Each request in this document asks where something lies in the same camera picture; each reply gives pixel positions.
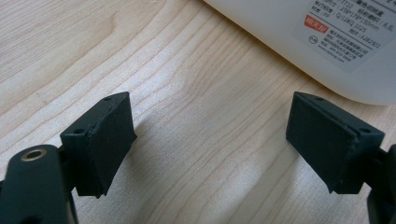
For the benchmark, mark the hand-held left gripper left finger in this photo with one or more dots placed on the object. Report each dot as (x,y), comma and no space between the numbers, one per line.
(102,146)

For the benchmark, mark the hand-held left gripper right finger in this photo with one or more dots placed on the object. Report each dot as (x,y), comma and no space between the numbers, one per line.
(330,146)

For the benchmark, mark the white plastic storage bin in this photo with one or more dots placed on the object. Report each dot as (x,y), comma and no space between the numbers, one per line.
(280,37)

